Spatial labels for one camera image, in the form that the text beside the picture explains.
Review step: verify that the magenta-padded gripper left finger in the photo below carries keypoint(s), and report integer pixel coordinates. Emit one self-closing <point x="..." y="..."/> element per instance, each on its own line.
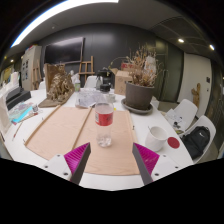
<point x="74" y="160"/>

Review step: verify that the dried plant in grey pot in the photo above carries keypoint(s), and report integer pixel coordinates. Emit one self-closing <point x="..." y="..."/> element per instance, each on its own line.
<point x="141" y="83"/>

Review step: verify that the flat round red coaster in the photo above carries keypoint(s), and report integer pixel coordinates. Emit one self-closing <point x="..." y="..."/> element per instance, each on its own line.
<point x="173" y="142"/>

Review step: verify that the grey round plant saucer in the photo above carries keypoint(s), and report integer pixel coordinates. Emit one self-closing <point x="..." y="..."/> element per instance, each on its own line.
<point x="136" y="108"/>

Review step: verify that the papers with black items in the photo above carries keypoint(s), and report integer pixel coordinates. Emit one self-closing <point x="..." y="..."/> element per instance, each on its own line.
<point x="174" y="120"/>

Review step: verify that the clear bottle with red label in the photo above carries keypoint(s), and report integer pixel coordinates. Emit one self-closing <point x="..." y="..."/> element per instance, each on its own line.
<point x="104" y="120"/>

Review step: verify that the black wall screen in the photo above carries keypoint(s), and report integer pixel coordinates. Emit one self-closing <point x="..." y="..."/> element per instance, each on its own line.
<point x="64" y="50"/>

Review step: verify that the wooden easel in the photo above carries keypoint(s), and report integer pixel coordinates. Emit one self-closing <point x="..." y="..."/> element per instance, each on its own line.
<point x="86" y="69"/>

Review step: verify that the white display board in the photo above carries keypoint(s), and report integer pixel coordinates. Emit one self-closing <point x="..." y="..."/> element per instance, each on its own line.
<point x="30" y="68"/>

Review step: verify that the white chair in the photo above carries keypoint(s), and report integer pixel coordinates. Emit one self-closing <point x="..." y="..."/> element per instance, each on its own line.
<point x="204" y="130"/>
<point x="184" y="112"/>

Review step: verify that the crumpled clear plastic bag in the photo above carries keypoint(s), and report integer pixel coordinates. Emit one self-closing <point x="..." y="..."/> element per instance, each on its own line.
<point x="88" y="97"/>

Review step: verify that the white mug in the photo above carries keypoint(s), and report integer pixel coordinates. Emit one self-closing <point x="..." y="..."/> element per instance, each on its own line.
<point x="155" y="137"/>

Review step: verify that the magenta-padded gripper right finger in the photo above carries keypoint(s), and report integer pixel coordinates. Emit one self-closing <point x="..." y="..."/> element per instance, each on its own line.
<point x="149" y="160"/>

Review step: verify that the brown wooden root sculpture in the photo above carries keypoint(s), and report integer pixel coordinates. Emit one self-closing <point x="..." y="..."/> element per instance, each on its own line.
<point x="59" y="86"/>

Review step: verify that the cardboard box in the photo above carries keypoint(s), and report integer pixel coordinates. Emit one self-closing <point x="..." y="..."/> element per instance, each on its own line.
<point x="121" y="82"/>

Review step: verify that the black box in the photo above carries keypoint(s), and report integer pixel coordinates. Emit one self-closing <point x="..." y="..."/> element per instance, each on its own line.
<point x="16" y="96"/>

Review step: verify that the large beige cloth mat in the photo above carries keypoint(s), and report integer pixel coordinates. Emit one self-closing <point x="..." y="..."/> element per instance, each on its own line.
<point x="85" y="140"/>

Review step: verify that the red pencil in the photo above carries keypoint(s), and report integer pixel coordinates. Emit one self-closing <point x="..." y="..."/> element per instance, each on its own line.
<point x="17" y="130"/>

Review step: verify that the small green-label bottle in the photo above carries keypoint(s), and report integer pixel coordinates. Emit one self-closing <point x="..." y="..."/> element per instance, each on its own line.
<point x="77" y="84"/>

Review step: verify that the teal book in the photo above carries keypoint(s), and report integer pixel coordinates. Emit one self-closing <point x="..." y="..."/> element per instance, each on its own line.
<point x="20" y="112"/>

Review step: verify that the wooden figure sculpture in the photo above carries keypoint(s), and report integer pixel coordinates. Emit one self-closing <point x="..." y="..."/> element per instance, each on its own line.
<point x="196" y="94"/>

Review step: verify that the black backpack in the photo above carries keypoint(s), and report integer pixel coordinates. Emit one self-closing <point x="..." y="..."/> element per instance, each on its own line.
<point x="196" y="141"/>

